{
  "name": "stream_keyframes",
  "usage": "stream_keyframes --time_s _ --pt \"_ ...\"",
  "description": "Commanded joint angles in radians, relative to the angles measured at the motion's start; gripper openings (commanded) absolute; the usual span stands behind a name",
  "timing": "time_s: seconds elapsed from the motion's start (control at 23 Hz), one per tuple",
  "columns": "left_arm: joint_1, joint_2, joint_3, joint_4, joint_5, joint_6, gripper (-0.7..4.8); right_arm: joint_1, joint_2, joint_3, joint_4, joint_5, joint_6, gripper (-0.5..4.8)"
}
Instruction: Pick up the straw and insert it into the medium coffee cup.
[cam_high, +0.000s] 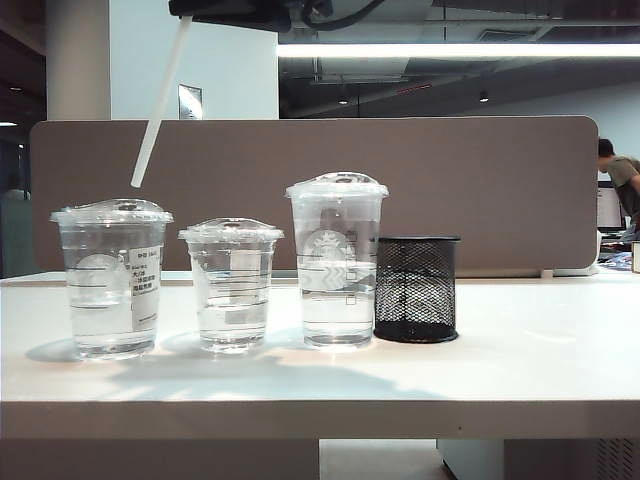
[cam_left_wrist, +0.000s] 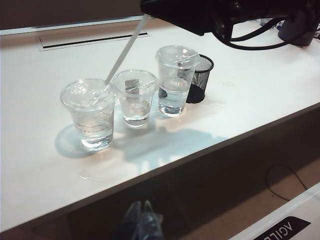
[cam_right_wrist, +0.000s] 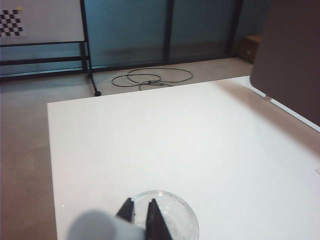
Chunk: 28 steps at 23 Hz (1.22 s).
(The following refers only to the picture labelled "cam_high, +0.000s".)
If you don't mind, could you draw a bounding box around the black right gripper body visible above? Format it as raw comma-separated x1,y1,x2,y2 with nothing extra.
279,0,334,19

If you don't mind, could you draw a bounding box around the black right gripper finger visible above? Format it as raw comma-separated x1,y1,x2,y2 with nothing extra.
168,0,281,18
192,10,292,32

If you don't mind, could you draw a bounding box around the white plastic straw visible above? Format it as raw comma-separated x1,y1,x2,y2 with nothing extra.
129,14,193,189

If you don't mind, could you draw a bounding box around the large clear cup with logo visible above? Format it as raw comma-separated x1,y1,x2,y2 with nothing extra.
284,172,391,351

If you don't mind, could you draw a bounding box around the small clear plastic cup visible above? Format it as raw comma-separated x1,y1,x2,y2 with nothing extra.
177,217,286,357

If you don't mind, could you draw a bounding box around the medium clear cup with label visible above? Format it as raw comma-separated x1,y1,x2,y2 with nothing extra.
48,197,175,361

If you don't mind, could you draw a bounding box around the long ceiling light strip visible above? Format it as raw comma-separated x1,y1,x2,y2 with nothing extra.
277,42,640,59

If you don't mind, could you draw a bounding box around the white round column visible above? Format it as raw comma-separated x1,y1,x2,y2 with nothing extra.
44,0,111,122

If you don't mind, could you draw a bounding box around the brown desk divider panel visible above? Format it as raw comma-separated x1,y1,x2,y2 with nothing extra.
29,115,600,274

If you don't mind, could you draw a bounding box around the black mesh pen holder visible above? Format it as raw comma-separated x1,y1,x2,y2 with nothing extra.
373,235,462,344

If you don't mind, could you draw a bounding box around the person in olive shirt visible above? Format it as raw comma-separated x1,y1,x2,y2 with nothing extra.
597,138,640,236

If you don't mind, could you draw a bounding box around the computer monitor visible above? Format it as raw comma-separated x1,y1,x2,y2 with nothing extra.
597,184,626,232

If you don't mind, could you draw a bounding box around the white divider foot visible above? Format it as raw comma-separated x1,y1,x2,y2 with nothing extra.
542,266,599,279

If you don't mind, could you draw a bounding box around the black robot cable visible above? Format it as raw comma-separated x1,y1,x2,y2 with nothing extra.
299,0,384,30

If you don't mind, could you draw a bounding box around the metal ceiling air duct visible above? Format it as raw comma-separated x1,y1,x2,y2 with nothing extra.
314,57,409,84

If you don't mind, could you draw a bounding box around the framed wall poster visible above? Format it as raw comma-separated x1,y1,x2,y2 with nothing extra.
178,83,204,121

